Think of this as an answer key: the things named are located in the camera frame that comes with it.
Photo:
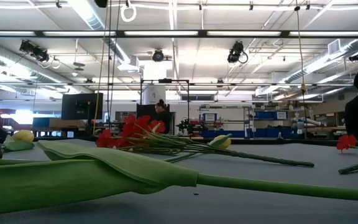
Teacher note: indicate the blue grey table mat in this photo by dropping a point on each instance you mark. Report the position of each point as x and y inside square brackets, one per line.
[259, 199]

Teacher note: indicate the white cylindrical tank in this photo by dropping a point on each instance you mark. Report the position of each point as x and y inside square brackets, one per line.
[154, 95]

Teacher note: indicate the yellow tulip with green stem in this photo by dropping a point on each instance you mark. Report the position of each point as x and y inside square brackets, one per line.
[225, 143]
[23, 136]

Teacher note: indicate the black hanging ceiling camera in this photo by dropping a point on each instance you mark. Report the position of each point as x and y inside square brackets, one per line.
[235, 53]
[36, 51]
[158, 56]

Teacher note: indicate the red artificial flower stem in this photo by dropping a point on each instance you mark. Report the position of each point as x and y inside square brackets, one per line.
[346, 141]

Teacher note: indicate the black table frame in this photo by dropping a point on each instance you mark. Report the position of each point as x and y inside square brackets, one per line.
[291, 141]

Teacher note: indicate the row of blue bins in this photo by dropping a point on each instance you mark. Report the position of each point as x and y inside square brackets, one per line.
[259, 133]

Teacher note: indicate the large green leafed flower stem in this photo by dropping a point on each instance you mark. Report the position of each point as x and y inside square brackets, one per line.
[73, 183]

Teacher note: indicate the black tall stand frame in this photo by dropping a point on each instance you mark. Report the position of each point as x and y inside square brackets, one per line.
[165, 81]

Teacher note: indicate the black screen by person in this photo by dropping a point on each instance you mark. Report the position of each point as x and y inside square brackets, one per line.
[145, 113]

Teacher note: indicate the red artificial flower bunch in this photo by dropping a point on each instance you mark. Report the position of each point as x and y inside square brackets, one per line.
[135, 124]

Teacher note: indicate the brown cardboard box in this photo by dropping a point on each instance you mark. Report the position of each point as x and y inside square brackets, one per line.
[67, 123]

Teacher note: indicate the black overhead frame bar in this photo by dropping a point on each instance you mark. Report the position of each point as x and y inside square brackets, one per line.
[120, 34]

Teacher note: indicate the black background monitor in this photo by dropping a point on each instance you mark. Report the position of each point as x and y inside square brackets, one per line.
[81, 105]

